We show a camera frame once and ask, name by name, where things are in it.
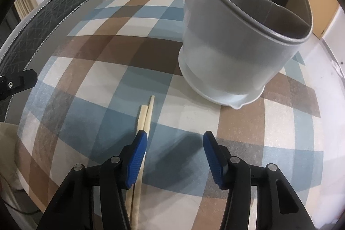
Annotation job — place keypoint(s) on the bamboo chopsticks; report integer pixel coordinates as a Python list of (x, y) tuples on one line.
[(150, 111)]

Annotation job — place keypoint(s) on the wooden door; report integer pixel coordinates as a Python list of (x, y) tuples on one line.
[(323, 9)]

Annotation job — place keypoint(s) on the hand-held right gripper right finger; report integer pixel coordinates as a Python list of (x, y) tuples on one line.
[(214, 160)]

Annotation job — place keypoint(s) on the beige curtain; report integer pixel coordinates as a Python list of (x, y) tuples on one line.
[(24, 3)]

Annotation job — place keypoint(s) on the checked tablecloth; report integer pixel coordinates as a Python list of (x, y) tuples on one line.
[(107, 71)]

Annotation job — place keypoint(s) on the dark grey quilted mattress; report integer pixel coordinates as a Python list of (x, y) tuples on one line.
[(54, 9)]

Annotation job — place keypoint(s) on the single bamboo chopstick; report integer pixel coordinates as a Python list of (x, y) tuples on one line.
[(142, 116)]

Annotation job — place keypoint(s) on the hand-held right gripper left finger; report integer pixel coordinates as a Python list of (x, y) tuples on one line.
[(137, 157)]

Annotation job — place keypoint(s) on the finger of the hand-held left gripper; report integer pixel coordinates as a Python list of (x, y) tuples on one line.
[(18, 81)]

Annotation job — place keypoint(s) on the white rag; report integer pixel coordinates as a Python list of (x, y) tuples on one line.
[(337, 67)]

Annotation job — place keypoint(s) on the grey white utensil holder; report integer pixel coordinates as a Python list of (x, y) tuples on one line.
[(229, 57)]

